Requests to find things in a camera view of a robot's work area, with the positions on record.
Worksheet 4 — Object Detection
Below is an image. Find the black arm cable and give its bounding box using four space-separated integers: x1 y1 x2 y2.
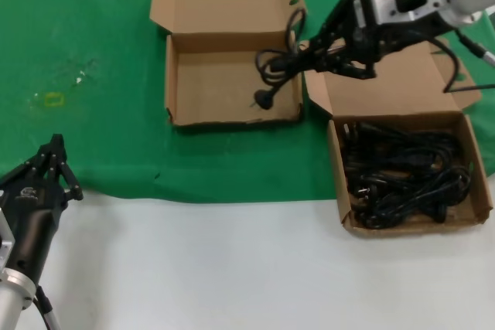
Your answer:
33 285 62 330
427 28 495 94

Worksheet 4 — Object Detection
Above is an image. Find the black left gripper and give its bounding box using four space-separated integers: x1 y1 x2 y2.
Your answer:
0 134 85 284

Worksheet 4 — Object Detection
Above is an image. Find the black power cord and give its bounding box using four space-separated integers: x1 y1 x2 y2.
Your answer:
350 185 391 230
343 148 438 177
253 8 322 110
342 121 461 153
381 167 473 227

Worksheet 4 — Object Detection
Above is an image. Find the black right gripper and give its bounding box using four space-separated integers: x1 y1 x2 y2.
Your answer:
308 0 456 80

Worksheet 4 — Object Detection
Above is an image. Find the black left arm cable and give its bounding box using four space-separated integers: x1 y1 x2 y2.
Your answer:
33 285 62 330

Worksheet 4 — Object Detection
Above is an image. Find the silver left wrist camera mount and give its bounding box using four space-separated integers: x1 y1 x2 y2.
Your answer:
0 206 17 270

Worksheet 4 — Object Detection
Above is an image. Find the green table cloth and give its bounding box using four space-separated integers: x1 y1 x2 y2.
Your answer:
0 0 495 207

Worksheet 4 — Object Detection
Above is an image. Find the open cardboard box with lid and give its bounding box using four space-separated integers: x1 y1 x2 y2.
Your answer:
299 38 491 239
148 0 309 128

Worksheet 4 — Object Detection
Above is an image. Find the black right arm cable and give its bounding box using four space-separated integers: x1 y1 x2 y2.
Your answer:
427 28 495 94

